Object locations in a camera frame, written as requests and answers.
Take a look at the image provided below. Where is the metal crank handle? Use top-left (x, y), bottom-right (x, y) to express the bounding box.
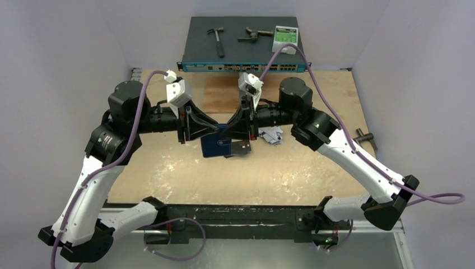
top-left (353, 128), bottom-right (378, 152)

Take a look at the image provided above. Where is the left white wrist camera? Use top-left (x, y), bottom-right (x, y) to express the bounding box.
top-left (164, 69), bottom-right (193, 107)

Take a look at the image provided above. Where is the white green box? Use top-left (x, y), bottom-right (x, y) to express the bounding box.
top-left (272, 26), bottom-right (299, 53)

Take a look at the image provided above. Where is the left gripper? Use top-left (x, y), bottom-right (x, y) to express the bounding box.
top-left (131, 98), bottom-right (219, 143)

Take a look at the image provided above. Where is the black card pile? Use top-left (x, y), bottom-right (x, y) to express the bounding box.
top-left (224, 140), bottom-right (252, 158)

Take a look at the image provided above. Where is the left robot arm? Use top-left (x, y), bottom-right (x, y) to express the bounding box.
top-left (38, 79), bottom-right (218, 265)

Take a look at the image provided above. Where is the rusty metal clamp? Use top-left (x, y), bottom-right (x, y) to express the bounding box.
top-left (237, 27), bottom-right (274, 43)

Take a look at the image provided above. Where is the plywood board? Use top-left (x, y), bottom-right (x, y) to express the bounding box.
top-left (202, 73), bottom-right (287, 114)

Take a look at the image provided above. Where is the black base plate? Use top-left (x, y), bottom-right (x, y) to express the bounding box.
top-left (143, 204), bottom-right (351, 246)

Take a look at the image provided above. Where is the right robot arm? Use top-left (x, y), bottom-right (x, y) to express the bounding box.
top-left (221, 73), bottom-right (419, 230)

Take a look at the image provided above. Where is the purple cable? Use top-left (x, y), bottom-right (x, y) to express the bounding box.
top-left (50, 70), bottom-right (207, 269)
top-left (259, 44), bottom-right (466, 253)

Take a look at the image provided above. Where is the aluminium frame rail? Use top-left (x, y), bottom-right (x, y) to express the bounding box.
top-left (76, 67), bottom-right (405, 235)

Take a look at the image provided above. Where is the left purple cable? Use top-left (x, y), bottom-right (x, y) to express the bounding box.
top-left (50, 70), bottom-right (207, 269)

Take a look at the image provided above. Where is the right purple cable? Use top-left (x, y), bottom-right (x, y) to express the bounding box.
top-left (259, 44), bottom-right (466, 253)

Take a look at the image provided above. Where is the network switch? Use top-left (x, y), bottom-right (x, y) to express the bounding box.
top-left (177, 16), bottom-right (299, 72)

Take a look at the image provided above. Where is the hammer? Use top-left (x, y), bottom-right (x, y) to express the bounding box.
top-left (207, 27), bottom-right (225, 58)

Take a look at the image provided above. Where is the navy blue card holder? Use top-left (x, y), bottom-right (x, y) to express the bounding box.
top-left (200, 123), bottom-right (232, 158)

